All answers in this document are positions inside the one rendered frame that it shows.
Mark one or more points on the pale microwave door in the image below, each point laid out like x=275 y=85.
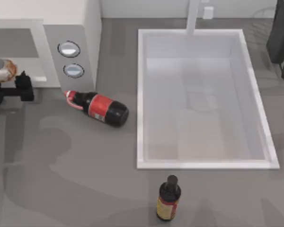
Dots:
x=41 y=47

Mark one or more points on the small round microwave knob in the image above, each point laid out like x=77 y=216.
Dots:
x=73 y=70

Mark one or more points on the large round microwave knob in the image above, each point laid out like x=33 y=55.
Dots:
x=69 y=49

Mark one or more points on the pale microwave oven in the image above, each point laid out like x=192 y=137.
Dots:
x=90 y=35

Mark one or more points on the black bottle with red label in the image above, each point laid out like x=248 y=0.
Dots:
x=109 y=110

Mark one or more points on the tall white tap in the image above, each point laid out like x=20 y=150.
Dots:
x=192 y=16

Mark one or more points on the white sink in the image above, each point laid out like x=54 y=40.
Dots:
x=203 y=99

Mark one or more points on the dark bottle with yellow label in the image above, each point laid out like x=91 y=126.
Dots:
x=168 y=198

